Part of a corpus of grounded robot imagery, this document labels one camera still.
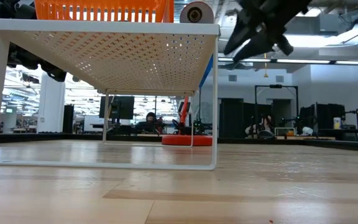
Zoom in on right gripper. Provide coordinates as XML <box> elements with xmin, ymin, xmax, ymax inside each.
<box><xmin>223</xmin><ymin>0</ymin><xmax>312</xmax><ymax>62</ymax></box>

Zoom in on orange plastic basket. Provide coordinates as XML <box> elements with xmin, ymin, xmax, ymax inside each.
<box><xmin>34</xmin><ymin>0</ymin><xmax>175</xmax><ymax>23</ymax></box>

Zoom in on red desk lamp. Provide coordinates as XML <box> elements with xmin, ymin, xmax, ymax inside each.
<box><xmin>162</xmin><ymin>1</ymin><xmax>215</xmax><ymax>147</ymax></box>

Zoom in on ceiling light strip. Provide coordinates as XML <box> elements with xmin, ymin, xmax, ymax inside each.
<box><xmin>218</xmin><ymin>57</ymin><xmax>358</xmax><ymax>65</ymax></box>

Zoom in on person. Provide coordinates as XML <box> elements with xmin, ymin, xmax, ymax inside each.
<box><xmin>135</xmin><ymin>111</ymin><xmax>165</xmax><ymax>134</ymax></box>
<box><xmin>245</xmin><ymin>114</ymin><xmax>275</xmax><ymax>138</ymax></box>

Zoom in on white perforated shelf riser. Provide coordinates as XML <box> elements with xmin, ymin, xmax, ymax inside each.
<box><xmin>0</xmin><ymin>17</ymin><xmax>221</xmax><ymax>172</ymax></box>

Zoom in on black background monitor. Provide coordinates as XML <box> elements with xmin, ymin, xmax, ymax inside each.
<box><xmin>99</xmin><ymin>95</ymin><xmax>135</xmax><ymax>121</ymax></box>

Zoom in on black tall cabinet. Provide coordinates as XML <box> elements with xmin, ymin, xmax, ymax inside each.
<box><xmin>62</xmin><ymin>105</ymin><xmax>75</xmax><ymax>134</ymax></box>

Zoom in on white column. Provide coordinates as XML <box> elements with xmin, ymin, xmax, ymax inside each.
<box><xmin>37</xmin><ymin>72</ymin><xmax>66</xmax><ymax>134</ymax></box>

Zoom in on black gantry frame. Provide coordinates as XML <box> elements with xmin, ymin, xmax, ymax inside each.
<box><xmin>254</xmin><ymin>84</ymin><xmax>300</xmax><ymax>131</ymax></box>

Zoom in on black aluminium table frame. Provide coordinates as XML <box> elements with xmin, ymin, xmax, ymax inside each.
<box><xmin>0</xmin><ymin>133</ymin><xmax>358</xmax><ymax>153</ymax></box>

